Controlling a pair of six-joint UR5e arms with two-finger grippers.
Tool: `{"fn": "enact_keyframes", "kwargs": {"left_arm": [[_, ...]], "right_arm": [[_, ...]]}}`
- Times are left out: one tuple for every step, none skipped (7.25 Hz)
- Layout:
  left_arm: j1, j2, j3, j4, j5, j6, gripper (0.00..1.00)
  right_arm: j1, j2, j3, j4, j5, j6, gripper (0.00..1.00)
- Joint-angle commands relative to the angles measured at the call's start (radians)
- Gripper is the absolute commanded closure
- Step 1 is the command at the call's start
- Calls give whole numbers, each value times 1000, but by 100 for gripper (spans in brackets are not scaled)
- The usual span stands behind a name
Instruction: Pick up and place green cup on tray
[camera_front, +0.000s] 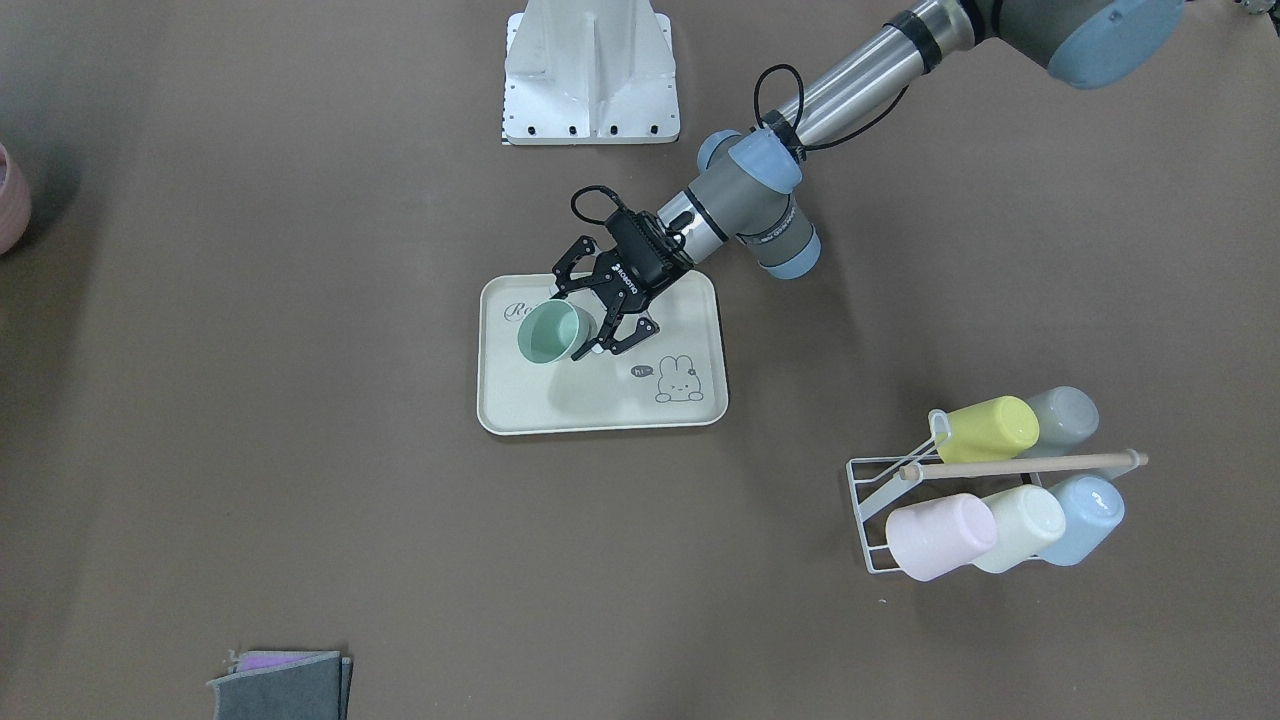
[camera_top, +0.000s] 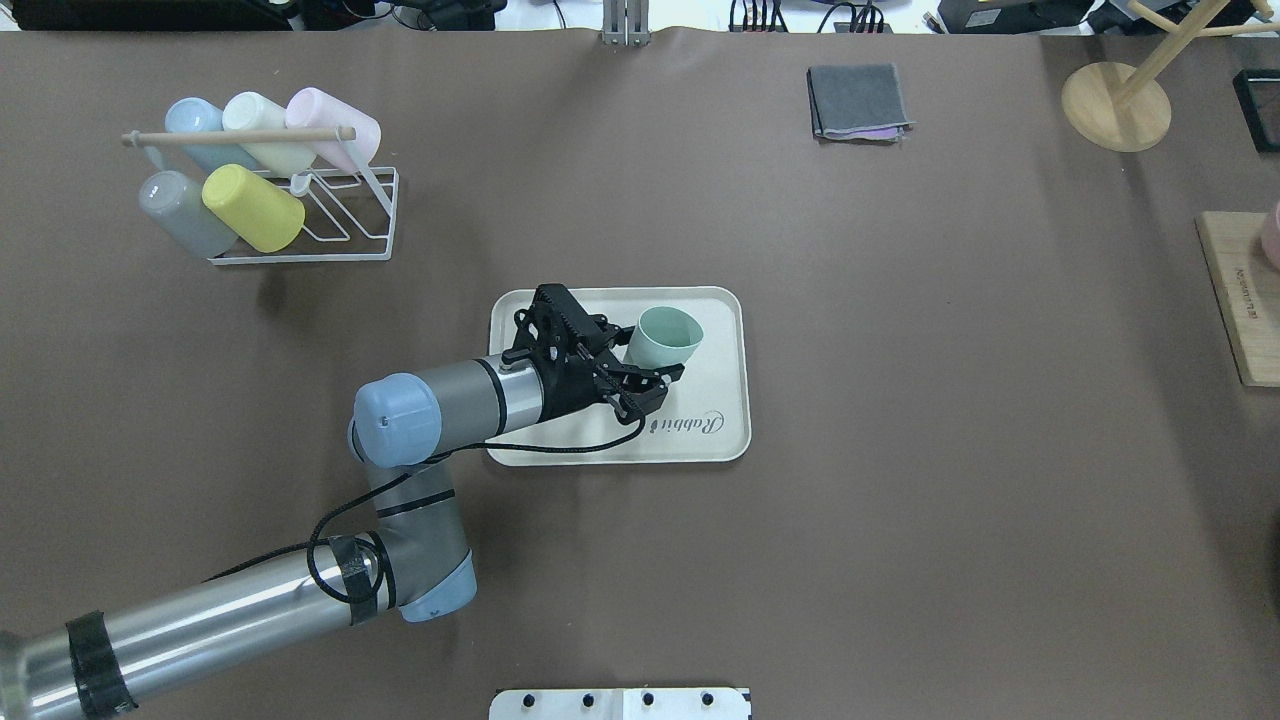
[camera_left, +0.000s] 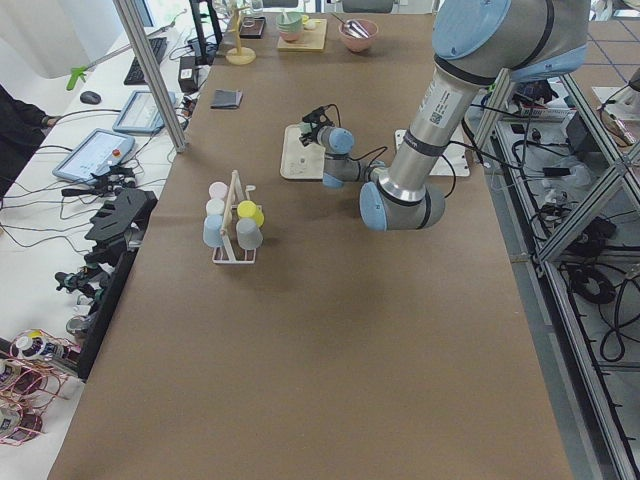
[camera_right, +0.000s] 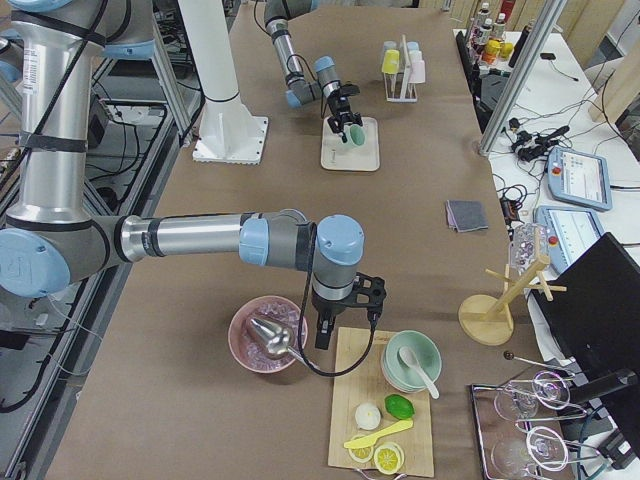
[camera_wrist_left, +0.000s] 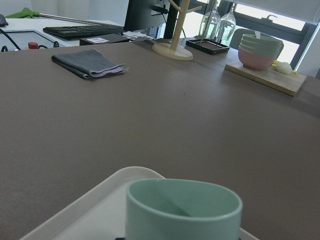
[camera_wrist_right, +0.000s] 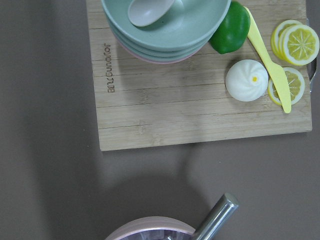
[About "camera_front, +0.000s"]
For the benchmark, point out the white wire cup rack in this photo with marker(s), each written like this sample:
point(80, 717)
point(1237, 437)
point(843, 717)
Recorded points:
point(879, 485)

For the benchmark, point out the cream white plastic cup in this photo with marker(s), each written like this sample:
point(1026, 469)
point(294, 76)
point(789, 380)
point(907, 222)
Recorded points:
point(1028, 520)

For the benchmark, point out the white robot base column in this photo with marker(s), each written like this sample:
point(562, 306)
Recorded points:
point(589, 73)

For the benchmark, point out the pink bowl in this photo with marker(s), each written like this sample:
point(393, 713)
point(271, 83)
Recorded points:
point(16, 202)

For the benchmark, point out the yellow plastic cup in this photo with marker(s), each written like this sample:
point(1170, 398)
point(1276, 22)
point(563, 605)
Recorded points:
point(994, 430)

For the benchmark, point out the light blue plastic cup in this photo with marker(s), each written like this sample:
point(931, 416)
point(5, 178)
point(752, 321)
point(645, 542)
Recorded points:
point(1093, 508)

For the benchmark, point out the green plastic cup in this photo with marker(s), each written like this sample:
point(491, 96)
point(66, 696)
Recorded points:
point(553, 331)

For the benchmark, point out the grey plastic cup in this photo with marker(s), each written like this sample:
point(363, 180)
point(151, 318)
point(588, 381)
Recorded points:
point(1067, 417)

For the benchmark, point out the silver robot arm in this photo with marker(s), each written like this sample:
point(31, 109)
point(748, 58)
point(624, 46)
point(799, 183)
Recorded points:
point(746, 184)

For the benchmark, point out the dark wallet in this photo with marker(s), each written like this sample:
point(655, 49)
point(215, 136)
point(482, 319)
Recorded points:
point(284, 684)

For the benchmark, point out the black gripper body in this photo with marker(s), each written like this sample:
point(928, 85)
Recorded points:
point(634, 273)

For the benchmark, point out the white plastic tray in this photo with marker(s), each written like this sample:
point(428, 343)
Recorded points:
point(674, 379)

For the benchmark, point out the pink plastic cup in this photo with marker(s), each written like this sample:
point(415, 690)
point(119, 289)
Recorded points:
point(932, 538)

